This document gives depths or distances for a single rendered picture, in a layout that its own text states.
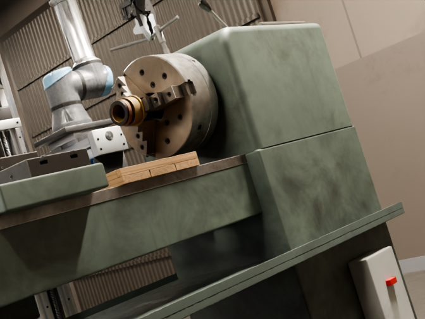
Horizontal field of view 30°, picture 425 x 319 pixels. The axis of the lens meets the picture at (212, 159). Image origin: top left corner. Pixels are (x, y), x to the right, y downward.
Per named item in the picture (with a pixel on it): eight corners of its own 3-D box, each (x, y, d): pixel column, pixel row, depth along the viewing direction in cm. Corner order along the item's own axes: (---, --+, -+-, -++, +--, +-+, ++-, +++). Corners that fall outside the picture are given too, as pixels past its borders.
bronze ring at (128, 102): (125, 99, 238) (103, 102, 231) (146, 90, 232) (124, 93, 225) (134, 129, 238) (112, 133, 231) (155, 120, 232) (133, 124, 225)
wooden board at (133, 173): (116, 195, 244) (112, 182, 244) (200, 164, 221) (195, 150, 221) (39, 215, 220) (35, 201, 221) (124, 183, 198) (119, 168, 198)
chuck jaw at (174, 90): (162, 95, 240) (190, 80, 232) (168, 111, 239) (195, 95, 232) (137, 99, 231) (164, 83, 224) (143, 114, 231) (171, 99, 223)
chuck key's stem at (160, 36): (173, 55, 263) (160, 24, 264) (169, 56, 261) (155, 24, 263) (169, 58, 264) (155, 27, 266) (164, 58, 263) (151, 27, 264)
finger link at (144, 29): (141, 45, 269) (133, 19, 270) (152, 39, 265) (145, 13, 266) (134, 45, 267) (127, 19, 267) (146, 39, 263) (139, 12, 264)
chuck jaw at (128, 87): (149, 107, 244) (125, 83, 249) (155, 94, 241) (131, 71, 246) (124, 111, 235) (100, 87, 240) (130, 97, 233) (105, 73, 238)
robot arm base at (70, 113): (46, 138, 294) (38, 113, 295) (79, 132, 305) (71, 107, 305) (67, 128, 284) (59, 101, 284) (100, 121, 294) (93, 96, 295)
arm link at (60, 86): (45, 112, 296) (34, 78, 297) (76, 106, 304) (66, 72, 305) (57, 103, 286) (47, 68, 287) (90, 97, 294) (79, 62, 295)
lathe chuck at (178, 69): (143, 159, 257) (128, 62, 255) (219, 150, 237) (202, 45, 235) (124, 163, 250) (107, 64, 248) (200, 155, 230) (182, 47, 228)
